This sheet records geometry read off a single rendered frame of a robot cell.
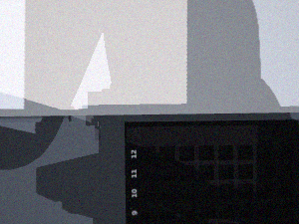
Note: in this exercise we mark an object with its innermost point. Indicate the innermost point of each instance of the black well plate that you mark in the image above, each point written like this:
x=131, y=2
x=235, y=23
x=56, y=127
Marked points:
x=176, y=162

